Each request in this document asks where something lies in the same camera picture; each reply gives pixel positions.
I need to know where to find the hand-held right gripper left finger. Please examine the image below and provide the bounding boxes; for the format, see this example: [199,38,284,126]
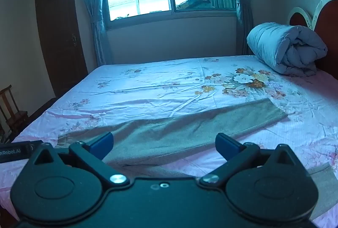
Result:
[27,132,131,187]

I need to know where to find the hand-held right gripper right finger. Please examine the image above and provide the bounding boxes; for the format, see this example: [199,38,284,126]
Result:
[198,133,307,188]

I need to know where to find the grey pants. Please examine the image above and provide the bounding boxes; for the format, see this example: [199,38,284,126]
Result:
[56,98,338,221]

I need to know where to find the wooden chair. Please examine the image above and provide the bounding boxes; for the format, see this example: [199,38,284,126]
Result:
[0,85,29,139]

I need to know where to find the bed with pink floral sheet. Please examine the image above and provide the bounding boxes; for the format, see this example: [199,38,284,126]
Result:
[0,55,338,228]

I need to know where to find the rolled grey-blue quilt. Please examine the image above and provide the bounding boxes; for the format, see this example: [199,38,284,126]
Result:
[247,22,328,77]

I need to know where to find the dark wooden door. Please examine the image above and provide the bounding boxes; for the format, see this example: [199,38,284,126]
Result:
[35,0,89,98]

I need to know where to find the red and white headboard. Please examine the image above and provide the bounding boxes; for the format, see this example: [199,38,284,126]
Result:
[287,0,338,78]

